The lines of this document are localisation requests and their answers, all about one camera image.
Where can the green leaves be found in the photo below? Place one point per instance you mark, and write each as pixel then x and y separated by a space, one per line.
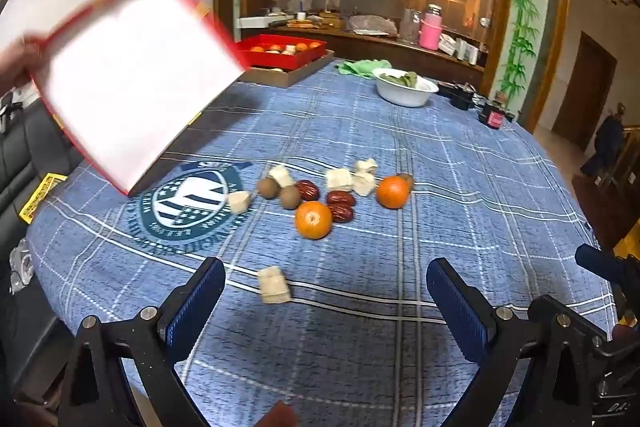
pixel 402 80

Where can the white bowl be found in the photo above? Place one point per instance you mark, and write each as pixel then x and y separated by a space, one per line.
pixel 405 96

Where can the blue plaid tablecloth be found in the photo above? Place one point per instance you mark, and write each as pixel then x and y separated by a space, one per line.
pixel 350 132

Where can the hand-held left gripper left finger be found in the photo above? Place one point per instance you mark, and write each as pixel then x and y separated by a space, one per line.
pixel 200 302

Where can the white cartons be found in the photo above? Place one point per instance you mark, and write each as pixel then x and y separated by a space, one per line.
pixel 460 48

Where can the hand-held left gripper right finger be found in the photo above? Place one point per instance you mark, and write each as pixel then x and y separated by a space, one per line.
pixel 457 307

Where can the green cloth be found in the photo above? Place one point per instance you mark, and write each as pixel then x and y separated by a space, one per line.
pixel 362 68

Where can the yellow printed packet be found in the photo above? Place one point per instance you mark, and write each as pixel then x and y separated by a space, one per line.
pixel 42 197

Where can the black jar with red label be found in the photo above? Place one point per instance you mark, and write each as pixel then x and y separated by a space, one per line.
pixel 492 114

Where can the black sofa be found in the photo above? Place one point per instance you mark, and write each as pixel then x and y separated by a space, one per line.
pixel 45 142

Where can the brown longan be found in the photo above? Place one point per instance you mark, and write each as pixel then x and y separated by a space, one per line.
pixel 406 180
pixel 267 187
pixel 289 197

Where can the brown cardboard box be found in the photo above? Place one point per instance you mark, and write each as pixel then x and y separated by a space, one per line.
pixel 290 78

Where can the red shallow box tray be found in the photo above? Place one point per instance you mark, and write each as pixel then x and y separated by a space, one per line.
pixel 135 77

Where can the pink thermos bottle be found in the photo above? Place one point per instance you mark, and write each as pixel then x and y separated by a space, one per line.
pixel 430 29

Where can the clear plastic bag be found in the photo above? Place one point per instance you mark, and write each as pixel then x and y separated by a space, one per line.
pixel 372 24

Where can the wooden sideboard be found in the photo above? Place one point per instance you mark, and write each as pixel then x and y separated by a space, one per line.
pixel 400 52

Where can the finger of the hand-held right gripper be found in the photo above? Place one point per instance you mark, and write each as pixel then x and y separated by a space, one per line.
pixel 617 392
pixel 600 263

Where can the red date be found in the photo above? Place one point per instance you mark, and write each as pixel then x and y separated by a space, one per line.
pixel 341 197
pixel 342 213
pixel 307 189

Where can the brown wooden door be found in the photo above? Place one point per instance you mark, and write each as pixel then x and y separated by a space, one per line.
pixel 590 92

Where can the red box with produce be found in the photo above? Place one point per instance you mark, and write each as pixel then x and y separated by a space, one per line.
pixel 280 59

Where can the clear glass pitcher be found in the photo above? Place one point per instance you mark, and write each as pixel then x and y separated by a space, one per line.
pixel 411 26

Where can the white flat box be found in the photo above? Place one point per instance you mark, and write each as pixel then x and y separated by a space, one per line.
pixel 257 22

